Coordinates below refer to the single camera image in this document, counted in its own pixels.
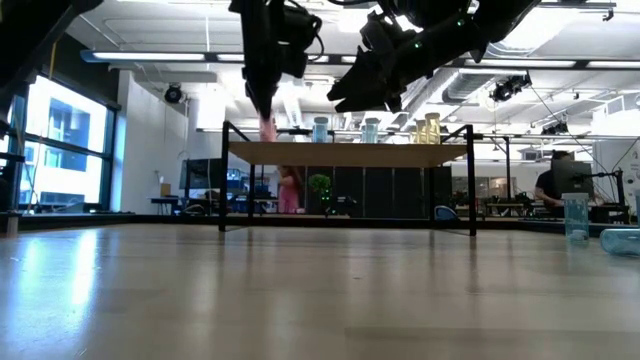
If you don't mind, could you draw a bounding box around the green potted plant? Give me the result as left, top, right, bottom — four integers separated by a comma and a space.
307, 173, 334, 215

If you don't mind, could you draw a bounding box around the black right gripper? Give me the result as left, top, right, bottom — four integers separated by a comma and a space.
326, 11, 482, 115

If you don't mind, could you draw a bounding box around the pink medicine bottle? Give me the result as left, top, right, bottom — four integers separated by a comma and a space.
258, 115, 279, 144

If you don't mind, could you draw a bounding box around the black bar with light strips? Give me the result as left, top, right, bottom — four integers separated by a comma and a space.
82, 48, 640, 70

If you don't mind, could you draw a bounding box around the black aluminium table frame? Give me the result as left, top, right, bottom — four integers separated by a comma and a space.
0, 212, 640, 239

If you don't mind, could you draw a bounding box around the black computer monitor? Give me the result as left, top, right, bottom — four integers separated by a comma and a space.
551, 158, 596, 201
179, 158, 226, 192

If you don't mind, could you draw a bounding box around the wooden shelf with black legs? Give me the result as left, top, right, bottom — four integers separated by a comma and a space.
218, 121, 485, 237

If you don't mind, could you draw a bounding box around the blue rounded object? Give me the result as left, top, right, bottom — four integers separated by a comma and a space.
433, 204, 459, 225

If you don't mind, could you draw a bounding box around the large glass window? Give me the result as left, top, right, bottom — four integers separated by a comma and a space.
0, 74, 121, 214

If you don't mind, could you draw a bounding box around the teal medicine bottle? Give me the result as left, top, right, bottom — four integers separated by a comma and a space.
562, 192, 591, 247
363, 117, 380, 145

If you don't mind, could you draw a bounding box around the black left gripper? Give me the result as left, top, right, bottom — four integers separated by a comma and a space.
228, 0, 325, 121

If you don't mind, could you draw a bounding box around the person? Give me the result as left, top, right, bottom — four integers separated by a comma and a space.
533, 149, 574, 209
277, 165, 304, 215

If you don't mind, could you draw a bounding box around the silver ventilation duct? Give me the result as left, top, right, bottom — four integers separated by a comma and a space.
404, 29, 564, 104

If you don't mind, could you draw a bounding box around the black ceiling spotlight cluster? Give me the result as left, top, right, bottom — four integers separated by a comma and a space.
489, 72, 534, 104

